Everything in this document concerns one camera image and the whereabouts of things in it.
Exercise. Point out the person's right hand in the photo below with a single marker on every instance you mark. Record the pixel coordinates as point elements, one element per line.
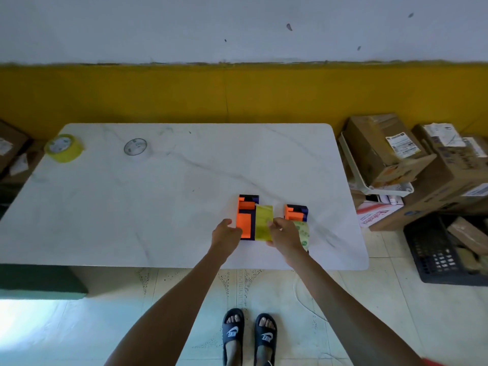
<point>286,238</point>

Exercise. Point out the person's left hand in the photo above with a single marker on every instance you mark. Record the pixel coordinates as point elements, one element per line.
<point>225,240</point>

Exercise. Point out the person's right fingers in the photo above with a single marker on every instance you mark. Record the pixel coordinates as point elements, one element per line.
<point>275,226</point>

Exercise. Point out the person's left fingers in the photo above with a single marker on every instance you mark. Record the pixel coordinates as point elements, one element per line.
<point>233,231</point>

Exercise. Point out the yellow adhesive tape strip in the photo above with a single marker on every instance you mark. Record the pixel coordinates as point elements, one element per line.
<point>264,224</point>

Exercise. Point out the large orange and purple box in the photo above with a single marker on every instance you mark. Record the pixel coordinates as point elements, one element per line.
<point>246,221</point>

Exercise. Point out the person's left forearm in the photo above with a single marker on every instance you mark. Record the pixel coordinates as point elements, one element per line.
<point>171,308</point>

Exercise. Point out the person's right forearm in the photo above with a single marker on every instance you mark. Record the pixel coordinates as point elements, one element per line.
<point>343,312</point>

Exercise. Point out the small orange and purple box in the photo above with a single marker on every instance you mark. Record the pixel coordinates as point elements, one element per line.
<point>296,213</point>

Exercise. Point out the person's left foot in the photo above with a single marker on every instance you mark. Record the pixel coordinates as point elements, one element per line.
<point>233,320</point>

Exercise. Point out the person's foot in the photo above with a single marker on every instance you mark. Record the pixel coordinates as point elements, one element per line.
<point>265,324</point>
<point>233,320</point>

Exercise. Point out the person's right foot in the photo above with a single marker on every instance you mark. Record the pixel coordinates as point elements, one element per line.
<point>265,324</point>

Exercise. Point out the white plastic tray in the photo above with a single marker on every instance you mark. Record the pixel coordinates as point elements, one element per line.
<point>366,182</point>

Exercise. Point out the white box with red print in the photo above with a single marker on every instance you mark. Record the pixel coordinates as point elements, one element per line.
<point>375,216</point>

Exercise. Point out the black slide sandal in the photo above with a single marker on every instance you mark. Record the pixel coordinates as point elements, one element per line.
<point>265,339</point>
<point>232,333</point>

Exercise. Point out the flat brown cardboard box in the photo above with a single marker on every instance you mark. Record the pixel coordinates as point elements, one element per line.
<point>396,221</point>

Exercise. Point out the clear tape roll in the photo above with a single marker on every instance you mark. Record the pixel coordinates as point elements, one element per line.
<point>135,147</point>

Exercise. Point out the open cardboard box with label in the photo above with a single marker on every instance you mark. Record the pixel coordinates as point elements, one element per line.
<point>381,148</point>

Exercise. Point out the black plastic crate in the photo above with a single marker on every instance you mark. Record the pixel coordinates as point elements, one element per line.
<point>434,255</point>

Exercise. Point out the large brown cardboard box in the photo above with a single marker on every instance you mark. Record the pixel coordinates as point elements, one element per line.
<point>450,179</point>

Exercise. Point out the yellow tape roll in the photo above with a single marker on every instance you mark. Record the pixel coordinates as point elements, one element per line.
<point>64,149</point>

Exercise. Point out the brown paper package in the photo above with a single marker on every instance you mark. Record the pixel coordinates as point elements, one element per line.
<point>471,234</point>

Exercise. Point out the olive green packet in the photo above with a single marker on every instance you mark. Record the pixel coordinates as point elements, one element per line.
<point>471,261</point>

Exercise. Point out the dark green bench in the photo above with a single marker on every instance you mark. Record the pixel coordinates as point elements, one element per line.
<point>38,282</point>

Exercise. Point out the red sleeve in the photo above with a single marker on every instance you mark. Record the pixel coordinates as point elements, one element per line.
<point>431,362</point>

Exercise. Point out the cardboard box with white paper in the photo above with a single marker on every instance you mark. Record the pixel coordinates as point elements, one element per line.
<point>23,165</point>

